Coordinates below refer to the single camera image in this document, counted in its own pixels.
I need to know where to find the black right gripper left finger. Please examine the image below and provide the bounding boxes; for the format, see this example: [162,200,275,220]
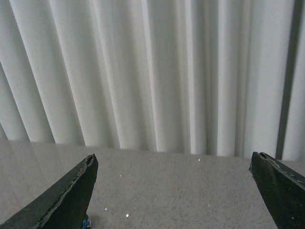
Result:
[0,154,98,229]

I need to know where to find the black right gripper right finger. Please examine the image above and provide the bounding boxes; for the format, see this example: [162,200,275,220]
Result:
[249,152,305,229]

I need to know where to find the blue and white object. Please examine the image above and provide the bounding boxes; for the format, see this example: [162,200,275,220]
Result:
[81,215,92,229]

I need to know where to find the white pleated curtain right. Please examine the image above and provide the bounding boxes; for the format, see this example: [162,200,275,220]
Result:
[282,0,305,161]

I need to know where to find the white pleated curtain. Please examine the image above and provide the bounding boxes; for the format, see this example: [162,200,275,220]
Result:
[0,0,294,157]
[282,0,305,161]

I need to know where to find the white pleated curtain left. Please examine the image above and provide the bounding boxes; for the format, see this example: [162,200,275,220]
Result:
[0,0,294,157]

